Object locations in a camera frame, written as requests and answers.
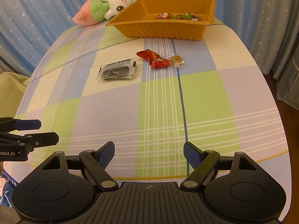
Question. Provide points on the clear black seaweed packet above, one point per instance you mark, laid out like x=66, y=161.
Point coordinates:
x=124, y=69

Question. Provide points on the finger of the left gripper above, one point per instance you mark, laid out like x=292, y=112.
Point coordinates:
x=8, y=124
x=35, y=139

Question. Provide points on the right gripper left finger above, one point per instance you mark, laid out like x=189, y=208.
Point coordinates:
x=95, y=163

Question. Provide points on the grey lace-trimmed curtain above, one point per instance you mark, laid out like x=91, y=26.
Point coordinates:
x=285, y=67

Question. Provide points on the red foil candy wrapper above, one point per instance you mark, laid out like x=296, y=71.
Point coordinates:
x=159, y=63

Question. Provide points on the green candy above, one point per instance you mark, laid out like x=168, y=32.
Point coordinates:
x=183, y=16

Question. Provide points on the orange plastic tray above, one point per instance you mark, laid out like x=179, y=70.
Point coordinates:
x=138, y=20

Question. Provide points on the brown candy clear wrapper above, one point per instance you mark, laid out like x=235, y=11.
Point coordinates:
x=176, y=61

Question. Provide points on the white bunny carrot plush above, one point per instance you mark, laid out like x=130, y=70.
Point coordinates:
x=95, y=11

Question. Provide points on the checkered pastel tablecloth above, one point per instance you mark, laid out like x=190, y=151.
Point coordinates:
x=219, y=101

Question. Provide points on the pale green cushion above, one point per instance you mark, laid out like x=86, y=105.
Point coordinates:
x=13, y=87

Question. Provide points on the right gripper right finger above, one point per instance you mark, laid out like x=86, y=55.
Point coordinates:
x=204, y=165

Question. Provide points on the red candy wrapper white logo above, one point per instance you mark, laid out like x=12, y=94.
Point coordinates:
x=148, y=55

